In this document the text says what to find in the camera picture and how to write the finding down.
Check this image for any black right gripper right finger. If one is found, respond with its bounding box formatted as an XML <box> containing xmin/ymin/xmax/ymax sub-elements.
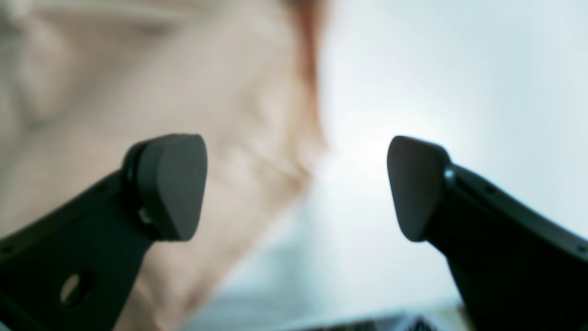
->
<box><xmin>387</xmin><ymin>136</ymin><xmax>588</xmax><ymax>331</ymax></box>

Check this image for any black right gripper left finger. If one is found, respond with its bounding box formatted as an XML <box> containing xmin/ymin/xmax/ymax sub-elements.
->
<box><xmin>0</xmin><ymin>134</ymin><xmax>208</xmax><ymax>331</ymax></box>

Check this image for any peach t-shirt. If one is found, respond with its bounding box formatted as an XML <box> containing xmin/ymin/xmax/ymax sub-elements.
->
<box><xmin>1</xmin><ymin>0</ymin><xmax>328</xmax><ymax>331</ymax></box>

